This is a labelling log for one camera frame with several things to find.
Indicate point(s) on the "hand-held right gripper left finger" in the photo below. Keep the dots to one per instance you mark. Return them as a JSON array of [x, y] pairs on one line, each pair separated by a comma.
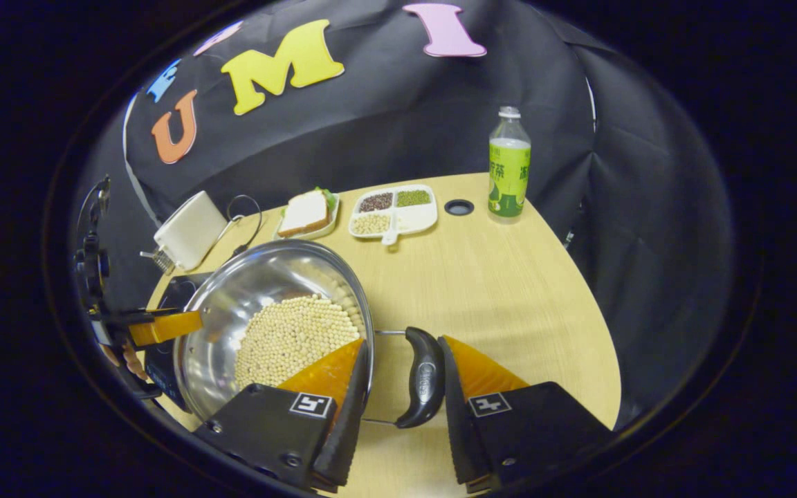
[[346, 429]]

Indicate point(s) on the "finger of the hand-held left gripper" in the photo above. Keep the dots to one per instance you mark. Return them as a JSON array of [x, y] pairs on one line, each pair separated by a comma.
[[163, 328]]

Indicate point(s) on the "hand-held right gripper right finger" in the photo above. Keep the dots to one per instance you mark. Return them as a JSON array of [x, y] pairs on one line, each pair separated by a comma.
[[457, 429]]

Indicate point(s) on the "black induction cooktop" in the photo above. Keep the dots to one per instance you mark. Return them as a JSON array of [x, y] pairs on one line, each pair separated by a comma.
[[170, 294]]

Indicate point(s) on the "stainless steel pot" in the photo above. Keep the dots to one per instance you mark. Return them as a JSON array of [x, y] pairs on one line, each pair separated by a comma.
[[246, 290]]

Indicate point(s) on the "white toaster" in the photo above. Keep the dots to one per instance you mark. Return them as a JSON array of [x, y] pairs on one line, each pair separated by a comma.
[[191, 232]]

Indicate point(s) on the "pile of soybeans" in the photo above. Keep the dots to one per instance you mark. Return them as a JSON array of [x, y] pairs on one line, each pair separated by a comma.
[[288, 339]]

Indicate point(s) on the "white bread sandwich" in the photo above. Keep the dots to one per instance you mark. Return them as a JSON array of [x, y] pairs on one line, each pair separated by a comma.
[[304, 213]]

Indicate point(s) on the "white sandwich plate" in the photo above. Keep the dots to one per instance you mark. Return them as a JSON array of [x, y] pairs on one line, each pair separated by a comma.
[[333, 220]]

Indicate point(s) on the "heap of pale beans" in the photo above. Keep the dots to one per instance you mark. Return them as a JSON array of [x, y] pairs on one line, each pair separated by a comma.
[[371, 223]]

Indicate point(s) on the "white divided tray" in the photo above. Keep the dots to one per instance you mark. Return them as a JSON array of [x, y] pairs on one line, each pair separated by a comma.
[[412, 220]]

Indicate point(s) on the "heap of dark beans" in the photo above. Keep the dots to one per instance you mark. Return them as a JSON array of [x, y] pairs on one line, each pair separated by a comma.
[[376, 202]]

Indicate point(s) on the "heap of green beans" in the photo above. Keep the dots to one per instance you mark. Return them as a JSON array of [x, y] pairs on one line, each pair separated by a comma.
[[414, 198]]

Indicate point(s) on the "green tea bottle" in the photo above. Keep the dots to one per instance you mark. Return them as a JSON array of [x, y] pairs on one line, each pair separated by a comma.
[[509, 180]]

